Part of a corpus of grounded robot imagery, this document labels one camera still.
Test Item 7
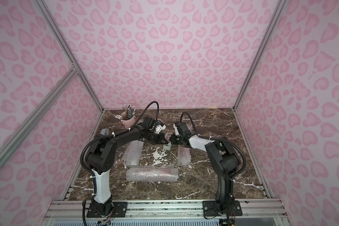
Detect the white tape dispenser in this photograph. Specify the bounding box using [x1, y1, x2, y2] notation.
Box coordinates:
[163, 132, 172, 151]

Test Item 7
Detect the bubble wrap sheet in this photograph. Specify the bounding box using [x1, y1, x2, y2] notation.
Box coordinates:
[126, 167, 179, 182]
[178, 146, 191, 166]
[122, 140, 144, 166]

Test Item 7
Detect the red bottle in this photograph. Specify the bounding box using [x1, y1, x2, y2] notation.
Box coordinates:
[136, 168, 173, 177]

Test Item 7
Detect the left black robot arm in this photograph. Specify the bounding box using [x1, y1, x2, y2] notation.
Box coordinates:
[80, 101, 168, 220]

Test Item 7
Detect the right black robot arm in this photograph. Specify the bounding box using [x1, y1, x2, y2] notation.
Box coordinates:
[170, 112, 247, 226]

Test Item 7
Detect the pink pencil cup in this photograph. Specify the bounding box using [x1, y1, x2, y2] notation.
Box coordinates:
[120, 112, 136, 129]

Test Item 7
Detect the grey stapler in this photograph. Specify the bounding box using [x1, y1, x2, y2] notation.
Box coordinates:
[100, 129, 110, 136]

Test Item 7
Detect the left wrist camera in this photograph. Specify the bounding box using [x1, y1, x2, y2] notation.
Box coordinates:
[154, 122, 166, 134]

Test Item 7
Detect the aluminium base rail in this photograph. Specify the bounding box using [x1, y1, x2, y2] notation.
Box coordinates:
[42, 198, 290, 226]

